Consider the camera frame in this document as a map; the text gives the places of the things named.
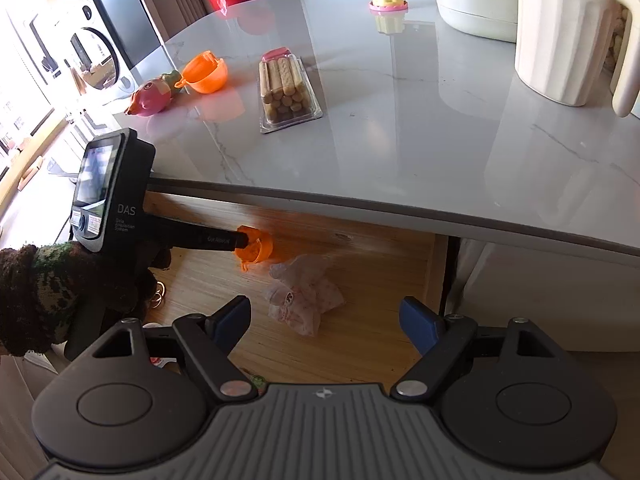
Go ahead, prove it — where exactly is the red black doll keychain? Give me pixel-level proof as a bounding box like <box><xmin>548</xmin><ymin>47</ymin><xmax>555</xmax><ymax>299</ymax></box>
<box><xmin>149</xmin><ymin>281</ymin><xmax>166</xmax><ymax>309</ymax></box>

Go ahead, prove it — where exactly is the biscuit sticks plastic pack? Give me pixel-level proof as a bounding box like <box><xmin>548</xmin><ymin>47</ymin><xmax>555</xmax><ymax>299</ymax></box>
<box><xmin>258</xmin><ymin>47</ymin><xmax>322</xmax><ymax>134</ymax></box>

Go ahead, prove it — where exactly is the white ribbed pitcher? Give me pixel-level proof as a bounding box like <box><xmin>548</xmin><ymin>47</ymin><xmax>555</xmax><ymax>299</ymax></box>
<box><xmin>514</xmin><ymin>0</ymin><xmax>639</xmax><ymax>117</ymax></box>

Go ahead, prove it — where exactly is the white washing machine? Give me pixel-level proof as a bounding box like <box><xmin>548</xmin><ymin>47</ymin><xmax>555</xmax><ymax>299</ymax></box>
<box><xmin>1</xmin><ymin>0</ymin><xmax>170</xmax><ymax>102</ymax></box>

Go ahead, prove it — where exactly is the orange plastic capsule half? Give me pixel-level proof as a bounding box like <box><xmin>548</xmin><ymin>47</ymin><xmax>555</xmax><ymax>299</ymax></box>
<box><xmin>174</xmin><ymin>51</ymin><xmax>229</xmax><ymax>94</ymax></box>

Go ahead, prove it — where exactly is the pink figurine toy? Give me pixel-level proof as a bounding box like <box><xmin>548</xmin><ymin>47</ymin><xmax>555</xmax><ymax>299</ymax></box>
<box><xmin>125</xmin><ymin>70</ymin><xmax>181</xmax><ymax>117</ymax></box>

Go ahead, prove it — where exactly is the red round lid toy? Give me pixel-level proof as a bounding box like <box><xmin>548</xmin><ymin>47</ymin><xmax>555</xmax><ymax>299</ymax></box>
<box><xmin>142</xmin><ymin>323</ymin><xmax>174</xmax><ymax>369</ymax></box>

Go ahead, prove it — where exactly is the pink white cloth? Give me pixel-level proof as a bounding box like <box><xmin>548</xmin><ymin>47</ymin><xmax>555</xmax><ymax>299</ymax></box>
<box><xmin>265</xmin><ymin>255</ymin><xmax>345</xmax><ymax>337</ymax></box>

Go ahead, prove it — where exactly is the gloved left hand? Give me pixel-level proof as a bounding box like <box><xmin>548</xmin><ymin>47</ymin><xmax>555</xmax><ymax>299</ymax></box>
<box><xmin>1</xmin><ymin>242</ymin><xmax>171</xmax><ymax>356</ymax></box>

